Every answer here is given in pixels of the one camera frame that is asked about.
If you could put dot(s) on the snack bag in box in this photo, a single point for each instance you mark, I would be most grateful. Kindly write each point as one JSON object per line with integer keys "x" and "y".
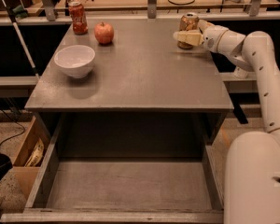
{"x": 37, "y": 154}

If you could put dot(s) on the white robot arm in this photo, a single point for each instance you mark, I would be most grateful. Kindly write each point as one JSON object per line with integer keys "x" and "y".
{"x": 252, "y": 173}

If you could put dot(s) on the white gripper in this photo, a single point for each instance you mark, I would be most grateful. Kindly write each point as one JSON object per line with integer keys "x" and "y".
{"x": 213, "y": 37}

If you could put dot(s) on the orange soda can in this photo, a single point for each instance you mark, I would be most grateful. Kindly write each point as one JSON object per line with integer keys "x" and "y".
{"x": 188, "y": 21}

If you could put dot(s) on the white pole with black grip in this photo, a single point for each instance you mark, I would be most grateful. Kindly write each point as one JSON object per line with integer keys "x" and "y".
{"x": 23, "y": 44}

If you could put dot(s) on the red soda can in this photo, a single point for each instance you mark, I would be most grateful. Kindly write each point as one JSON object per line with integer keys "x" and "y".
{"x": 77, "y": 13}

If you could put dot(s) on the open grey top drawer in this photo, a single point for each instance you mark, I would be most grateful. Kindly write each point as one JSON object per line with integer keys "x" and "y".
{"x": 125, "y": 168}

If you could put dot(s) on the grey cabinet with top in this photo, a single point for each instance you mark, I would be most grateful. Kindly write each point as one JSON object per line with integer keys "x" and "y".
{"x": 143, "y": 70}

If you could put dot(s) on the wooden box on floor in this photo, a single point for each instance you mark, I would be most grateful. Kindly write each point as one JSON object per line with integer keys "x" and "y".
{"x": 26, "y": 175}

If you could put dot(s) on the white bowl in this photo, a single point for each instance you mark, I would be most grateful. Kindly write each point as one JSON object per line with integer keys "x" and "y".
{"x": 75, "y": 61}

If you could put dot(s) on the red apple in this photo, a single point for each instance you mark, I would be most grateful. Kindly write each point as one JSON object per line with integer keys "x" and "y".
{"x": 104, "y": 33}

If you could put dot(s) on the clear sanitizer bottle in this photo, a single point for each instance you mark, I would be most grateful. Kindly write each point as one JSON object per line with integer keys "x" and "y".
{"x": 240, "y": 73}

